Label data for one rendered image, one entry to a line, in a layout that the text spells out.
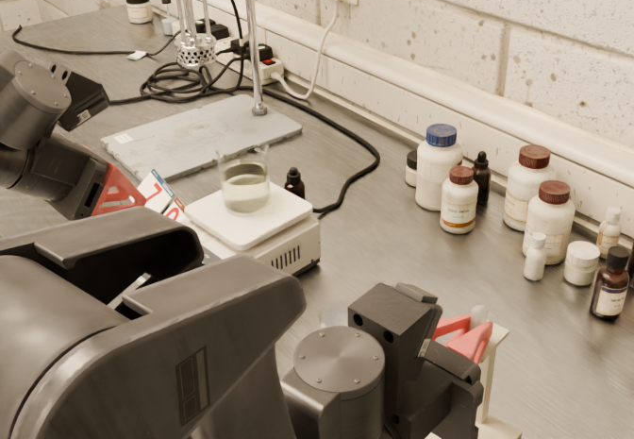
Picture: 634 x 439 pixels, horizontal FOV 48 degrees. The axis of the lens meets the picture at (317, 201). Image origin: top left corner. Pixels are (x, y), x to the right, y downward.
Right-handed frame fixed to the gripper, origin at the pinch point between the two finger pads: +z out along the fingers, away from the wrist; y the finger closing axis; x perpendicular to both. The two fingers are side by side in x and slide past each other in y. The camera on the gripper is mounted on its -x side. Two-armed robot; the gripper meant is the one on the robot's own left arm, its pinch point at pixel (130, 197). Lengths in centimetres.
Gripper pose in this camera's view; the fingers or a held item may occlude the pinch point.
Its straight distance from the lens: 83.4
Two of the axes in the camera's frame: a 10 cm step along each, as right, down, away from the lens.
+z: 6.0, 2.4, 7.7
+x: -4.3, 9.0, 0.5
